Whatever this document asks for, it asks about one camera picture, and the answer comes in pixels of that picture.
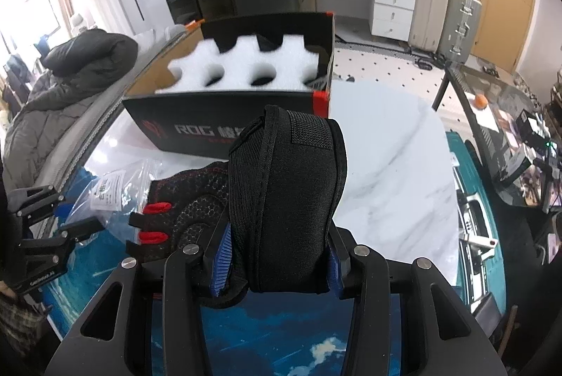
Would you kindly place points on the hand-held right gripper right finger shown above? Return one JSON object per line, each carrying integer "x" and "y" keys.
{"x": 334, "y": 270}

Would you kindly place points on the black fingerless glove red loops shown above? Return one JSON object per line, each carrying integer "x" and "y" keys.
{"x": 285, "y": 205}
{"x": 189, "y": 205}

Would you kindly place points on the black cardboard box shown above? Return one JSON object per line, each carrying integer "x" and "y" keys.
{"x": 197, "y": 130}

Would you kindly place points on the silver suitcase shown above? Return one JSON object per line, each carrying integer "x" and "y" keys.
{"x": 459, "y": 25}

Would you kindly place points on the glass table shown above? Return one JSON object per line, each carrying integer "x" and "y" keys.
{"x": 491, "y": 134}

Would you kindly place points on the clear plastic zip bag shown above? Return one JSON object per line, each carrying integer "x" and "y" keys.
{"x": 109, "y": 191}

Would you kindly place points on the teal case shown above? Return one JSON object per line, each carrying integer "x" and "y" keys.
{"x": 472, "y": 270}

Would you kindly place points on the white foam piece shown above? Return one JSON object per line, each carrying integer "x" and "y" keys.
{"x": 239, "y": 60}

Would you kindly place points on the beige suitcase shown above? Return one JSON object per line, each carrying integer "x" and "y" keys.
{"x": 428, "y": 11}

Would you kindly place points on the orange bag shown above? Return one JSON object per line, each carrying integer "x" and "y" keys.
{"x": 195, "y": 26}

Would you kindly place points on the black down jacket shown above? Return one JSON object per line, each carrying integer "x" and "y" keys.
{"x": 88, "y": 55}

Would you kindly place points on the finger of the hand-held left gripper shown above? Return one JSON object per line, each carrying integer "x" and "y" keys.
{"x": 74, "y": 232}
{"x": 35, "y": 200}

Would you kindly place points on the small black screen device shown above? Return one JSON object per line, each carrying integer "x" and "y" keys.
{"x": 531, "y": 126}

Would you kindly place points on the blue printed mat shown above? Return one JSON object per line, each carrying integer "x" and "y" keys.
{"x": 281, "y": 332}

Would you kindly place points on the dark puffer jacket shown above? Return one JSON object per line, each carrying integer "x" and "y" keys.
{"x": 145, "y": 47}

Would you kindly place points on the orange fruit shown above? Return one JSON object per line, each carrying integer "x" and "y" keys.
{"x": 479, "y": 101}

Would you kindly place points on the person's left forearm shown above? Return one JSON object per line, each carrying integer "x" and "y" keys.
{"x": 22, "y": 323}

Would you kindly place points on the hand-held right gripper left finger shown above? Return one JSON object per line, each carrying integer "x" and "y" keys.
{"x": 219, "y": 259}

